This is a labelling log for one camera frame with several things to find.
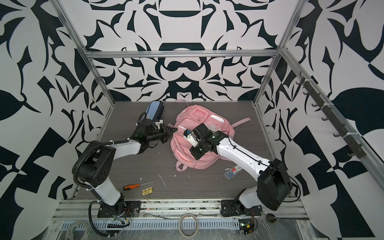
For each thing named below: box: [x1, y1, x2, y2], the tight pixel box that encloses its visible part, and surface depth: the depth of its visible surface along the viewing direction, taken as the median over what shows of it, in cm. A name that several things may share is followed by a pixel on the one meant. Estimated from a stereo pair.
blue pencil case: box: [146, 100, 164, 122], surface depth 113 cm
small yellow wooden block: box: [142, 186, 153, 196], surface depth 81 cm
